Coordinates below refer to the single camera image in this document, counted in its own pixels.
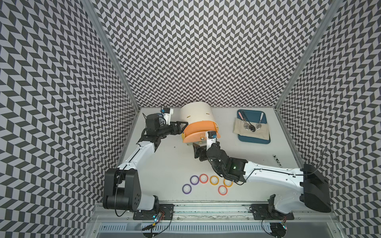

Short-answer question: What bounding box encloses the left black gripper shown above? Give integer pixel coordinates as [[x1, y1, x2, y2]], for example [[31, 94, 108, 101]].
[[157, 121, 188, 138]]

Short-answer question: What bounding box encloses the orange top drawer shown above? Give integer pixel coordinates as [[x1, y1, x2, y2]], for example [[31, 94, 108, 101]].
[[182, 121, 221, 143]]

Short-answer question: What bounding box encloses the white round drawer cabinet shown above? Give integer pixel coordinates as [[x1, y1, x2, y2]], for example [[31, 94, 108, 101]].
[[180, 102, 218, 125]]

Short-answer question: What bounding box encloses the red tape roll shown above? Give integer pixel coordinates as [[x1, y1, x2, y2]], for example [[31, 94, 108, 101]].
[[218, 185, 228, 196], [199, 174, 209, 184]]

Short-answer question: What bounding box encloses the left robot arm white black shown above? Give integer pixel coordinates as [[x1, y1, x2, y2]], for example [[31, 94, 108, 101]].
[[103, 113, 189, 212]]

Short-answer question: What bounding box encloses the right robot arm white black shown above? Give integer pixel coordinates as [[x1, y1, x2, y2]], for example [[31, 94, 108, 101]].
[[193, 142, 332, 214]]

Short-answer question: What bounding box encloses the purple tape roll right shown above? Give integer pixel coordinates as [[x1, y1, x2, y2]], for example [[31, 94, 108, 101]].
[[190, 175, 199, 185]]

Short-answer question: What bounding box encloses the purple tape roll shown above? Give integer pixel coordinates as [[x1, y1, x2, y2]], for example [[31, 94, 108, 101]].
[[190, 175, 199, 185], [182, 184, 192, 194]]

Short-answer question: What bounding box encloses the purple tape roll left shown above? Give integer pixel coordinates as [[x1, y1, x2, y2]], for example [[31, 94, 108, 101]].
[[182, 184, 192, 194]]

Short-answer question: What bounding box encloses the black spoon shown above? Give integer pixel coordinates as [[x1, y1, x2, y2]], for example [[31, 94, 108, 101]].
[[242, 112, 256, 132]]

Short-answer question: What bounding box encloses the teal tray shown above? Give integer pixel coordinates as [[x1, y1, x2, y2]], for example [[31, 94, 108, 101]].
[[236, 110, 271, 144]]

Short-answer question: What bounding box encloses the beige cloth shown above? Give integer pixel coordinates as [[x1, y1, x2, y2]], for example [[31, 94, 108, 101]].
[[233, 118, 270, 140]]

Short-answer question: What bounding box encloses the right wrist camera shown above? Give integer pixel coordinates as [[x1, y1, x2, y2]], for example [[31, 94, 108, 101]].
[[206, 131, 217, 149]]

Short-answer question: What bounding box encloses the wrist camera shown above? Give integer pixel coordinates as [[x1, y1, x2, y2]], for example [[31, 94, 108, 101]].
[[160, 107, 174, 125], [206, 131, 217, 149]]

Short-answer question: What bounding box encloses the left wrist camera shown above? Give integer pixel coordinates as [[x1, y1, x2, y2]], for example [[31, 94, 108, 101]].
[[160, 107, 174, 125]]

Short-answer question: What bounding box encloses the pink handled spoon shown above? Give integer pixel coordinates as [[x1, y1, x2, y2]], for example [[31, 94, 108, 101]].
[[238, 112, 250, 131]]

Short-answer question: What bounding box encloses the grey handled spoon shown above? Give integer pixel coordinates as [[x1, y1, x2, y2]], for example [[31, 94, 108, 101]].
[[256, 112, 264, 130]]

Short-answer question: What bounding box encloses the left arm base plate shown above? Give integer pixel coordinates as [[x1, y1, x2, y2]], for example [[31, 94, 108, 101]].
[[133, 204, 174, 221]]

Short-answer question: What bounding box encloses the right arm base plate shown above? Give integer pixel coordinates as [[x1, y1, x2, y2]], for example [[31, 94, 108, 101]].
[[250, 204, 295, 221]]

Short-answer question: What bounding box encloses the aluminium front rail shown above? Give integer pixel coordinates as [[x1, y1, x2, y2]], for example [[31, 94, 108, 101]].
[[88, 201, 339, 224]]

